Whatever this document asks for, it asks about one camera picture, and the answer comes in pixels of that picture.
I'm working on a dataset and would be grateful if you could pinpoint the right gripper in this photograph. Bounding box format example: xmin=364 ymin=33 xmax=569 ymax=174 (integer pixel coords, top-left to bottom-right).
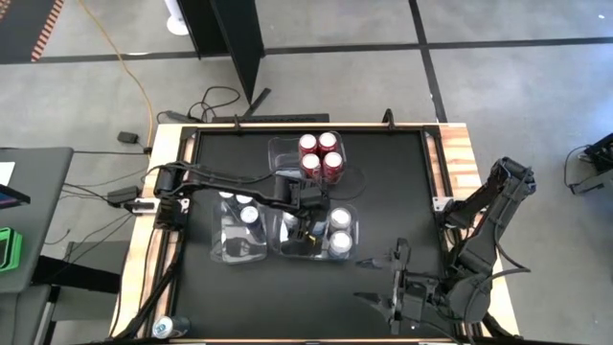
xmin=353 ymin=238 xmax=444 ymax=335

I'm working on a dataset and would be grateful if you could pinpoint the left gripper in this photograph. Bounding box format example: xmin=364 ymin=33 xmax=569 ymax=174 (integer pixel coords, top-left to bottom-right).
xmin=286 ymin=179 xmax=332 ymax=245

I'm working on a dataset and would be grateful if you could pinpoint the clear plastic bin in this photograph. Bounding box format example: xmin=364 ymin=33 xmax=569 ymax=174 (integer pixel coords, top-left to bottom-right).
xmin=209 ymin=190 xmax=268 ymax=265
xmin=266 ymin=131 xmax=349 ymax=186
xmin=266 ymin=204 xmax=361 ymax=263

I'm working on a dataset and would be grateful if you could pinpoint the long black power strip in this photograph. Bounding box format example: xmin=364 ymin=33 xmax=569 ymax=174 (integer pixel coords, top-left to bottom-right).
xmin=211 ymin=113 xmax=331 ymax=125

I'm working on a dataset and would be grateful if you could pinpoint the wooden table border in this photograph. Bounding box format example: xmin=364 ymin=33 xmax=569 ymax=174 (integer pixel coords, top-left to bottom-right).
xmin=109 ymin=122 xmax=521 ymax=344

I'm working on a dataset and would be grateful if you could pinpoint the black power supply box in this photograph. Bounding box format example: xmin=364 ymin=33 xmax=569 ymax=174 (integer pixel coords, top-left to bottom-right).
xmin=107 ymin=185 xmax=144 ymax=208

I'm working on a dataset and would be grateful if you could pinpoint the black partition panel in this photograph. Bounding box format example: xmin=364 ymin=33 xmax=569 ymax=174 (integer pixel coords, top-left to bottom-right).
xmin=175 ymin=0 xmax=272 ymax=119

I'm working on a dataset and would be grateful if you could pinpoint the black flat desk base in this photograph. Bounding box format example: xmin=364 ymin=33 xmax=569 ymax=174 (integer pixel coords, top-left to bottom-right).
xmin=31 ymin=255 xmax=122 ymax=294

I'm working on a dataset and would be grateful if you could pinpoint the white round stand base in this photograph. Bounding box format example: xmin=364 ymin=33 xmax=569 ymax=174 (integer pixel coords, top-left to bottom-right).
xmin=162 ymin=0 xmax=191 ymax=37

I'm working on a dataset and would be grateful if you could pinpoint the black equipment cart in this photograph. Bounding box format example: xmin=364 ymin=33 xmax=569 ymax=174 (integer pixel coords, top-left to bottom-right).
xmin=563 ymin=132 xmax=613 ymax=196

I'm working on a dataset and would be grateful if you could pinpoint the grey desk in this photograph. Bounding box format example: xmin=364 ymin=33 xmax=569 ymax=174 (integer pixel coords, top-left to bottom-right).
xmin=0 ymin=146 xmax=76 ymax=294

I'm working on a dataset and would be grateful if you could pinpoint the dark tablet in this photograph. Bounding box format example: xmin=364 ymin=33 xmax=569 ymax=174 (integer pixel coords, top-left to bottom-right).
xmin=0 ymin=184 xmax=33 ymax=211

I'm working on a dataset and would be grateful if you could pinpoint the black mat orange striped edge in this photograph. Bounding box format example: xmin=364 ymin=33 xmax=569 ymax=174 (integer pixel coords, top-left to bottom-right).
xmin=0 ymin=0 xmax=66 ymax=64

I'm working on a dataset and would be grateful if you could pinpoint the black metal table frame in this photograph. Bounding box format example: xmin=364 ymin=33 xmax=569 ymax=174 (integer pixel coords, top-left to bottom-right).
xmin=108 ymin=108 xmax=523 ymax=345

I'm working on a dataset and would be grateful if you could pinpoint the black looped floor cable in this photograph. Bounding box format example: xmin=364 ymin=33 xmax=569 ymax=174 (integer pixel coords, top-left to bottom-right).
xmin=156 ymin=85 xmax=241 ymax=125

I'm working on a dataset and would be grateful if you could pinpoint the yellow floor cable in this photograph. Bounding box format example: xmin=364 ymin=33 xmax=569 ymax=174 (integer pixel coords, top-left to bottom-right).
xmin=76 ymin=0 xmax=155 ymax=148

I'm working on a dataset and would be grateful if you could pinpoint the green frame object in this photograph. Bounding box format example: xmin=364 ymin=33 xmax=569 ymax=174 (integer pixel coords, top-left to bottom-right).
xmin=0 ymin=227 xmax=24 ymax=273

